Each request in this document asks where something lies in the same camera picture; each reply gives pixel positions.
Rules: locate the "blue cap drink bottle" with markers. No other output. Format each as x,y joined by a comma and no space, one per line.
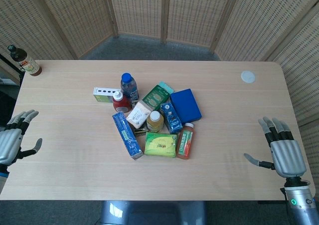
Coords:
129,86

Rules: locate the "dark sauce bottle white label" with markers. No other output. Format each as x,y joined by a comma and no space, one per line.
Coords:
26,61

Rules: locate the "blue drink carton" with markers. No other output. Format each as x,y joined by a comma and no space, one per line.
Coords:
171,117

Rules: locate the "green snack packet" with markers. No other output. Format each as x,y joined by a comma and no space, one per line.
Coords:
155,97

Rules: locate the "red ketchup bottle white cap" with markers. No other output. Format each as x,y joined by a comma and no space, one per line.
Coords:
120,102

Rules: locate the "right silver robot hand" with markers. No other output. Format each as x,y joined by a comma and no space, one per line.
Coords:
286,155

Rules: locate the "orange juice bottle green label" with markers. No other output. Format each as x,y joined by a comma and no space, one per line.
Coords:
185,141

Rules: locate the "woven folding screen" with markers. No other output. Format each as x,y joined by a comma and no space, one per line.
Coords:
159,20

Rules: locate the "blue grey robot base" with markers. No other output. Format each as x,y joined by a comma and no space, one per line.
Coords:
153,212

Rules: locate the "white snack pouch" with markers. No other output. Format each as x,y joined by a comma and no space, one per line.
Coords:
138,115

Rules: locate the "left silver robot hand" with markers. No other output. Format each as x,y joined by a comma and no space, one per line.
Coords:
10,141

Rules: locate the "black stand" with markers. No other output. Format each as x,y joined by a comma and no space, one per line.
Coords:
10,70

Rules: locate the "small dark packet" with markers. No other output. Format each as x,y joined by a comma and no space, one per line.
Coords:
139,131

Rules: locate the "plain blue box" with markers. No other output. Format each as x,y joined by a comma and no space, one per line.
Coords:
186,105

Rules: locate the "long blue box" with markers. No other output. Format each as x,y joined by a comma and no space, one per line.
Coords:
126,135

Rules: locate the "white green box black dots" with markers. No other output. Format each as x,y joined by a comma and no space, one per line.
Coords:
103,94

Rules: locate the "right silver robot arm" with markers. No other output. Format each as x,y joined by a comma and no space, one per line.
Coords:
301,200

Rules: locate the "yellow juice bottle white cap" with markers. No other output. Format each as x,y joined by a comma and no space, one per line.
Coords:
155,122

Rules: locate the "light blue plastic block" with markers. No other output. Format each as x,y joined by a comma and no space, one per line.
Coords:
167,87

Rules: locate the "green yellow tissue pack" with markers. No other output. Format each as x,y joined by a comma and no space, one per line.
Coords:
160,144

